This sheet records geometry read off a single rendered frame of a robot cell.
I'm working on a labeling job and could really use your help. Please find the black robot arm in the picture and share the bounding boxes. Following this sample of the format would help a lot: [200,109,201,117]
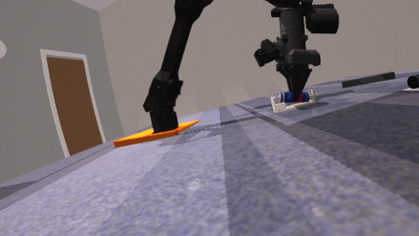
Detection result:
[143,0,339,134]

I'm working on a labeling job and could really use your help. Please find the blue and red battery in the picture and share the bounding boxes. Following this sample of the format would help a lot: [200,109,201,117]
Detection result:
[279,91,310,103]

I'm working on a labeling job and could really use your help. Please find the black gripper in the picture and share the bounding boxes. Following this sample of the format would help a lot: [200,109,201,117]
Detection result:
[276,30,321,102]

